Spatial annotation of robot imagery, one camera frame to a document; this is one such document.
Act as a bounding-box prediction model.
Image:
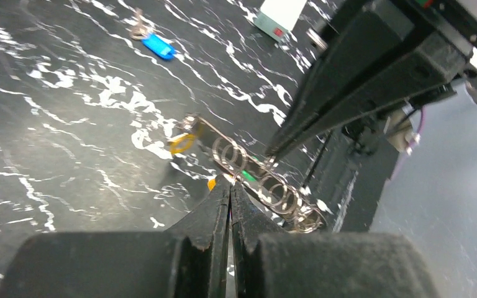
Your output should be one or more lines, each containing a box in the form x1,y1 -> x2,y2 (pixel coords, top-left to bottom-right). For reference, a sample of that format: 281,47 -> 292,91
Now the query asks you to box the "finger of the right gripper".
265,30 -> 468,161

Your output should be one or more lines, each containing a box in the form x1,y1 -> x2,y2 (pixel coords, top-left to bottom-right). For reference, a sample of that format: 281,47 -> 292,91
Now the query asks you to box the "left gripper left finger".
0,174 -> 231,297

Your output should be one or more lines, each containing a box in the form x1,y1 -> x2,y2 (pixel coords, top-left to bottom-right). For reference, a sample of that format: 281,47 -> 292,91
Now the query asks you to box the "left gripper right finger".
230,184 -> 440,297

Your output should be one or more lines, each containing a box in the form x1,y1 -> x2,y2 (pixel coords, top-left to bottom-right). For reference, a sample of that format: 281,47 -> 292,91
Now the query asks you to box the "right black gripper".
278,1 -> 477,136

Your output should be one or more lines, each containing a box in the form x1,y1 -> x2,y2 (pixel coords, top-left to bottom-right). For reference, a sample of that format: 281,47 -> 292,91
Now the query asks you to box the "silver metal keyring plate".
175,114 -> 326,233

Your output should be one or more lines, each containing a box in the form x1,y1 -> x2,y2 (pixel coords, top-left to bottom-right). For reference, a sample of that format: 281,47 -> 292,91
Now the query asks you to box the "orange key tag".
207,178 -> 216,191

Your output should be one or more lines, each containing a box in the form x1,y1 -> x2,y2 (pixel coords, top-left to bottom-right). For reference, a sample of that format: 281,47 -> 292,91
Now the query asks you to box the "green key tag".
242,170 -> 256,181

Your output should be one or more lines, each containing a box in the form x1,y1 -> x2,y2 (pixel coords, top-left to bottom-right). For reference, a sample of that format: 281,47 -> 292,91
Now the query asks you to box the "yellow key tag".
168,133 -> 197,155

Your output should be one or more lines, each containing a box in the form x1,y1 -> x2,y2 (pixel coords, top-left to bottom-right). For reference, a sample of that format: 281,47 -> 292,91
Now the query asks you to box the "white card box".
253,0 -> 307,42

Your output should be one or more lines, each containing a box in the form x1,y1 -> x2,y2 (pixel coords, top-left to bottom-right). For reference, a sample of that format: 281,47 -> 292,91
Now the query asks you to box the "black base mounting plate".
309,130 -> 399,232

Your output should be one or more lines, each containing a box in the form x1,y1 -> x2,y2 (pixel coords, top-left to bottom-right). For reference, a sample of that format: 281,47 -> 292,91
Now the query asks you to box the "silver key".
130,8 -> 150,40

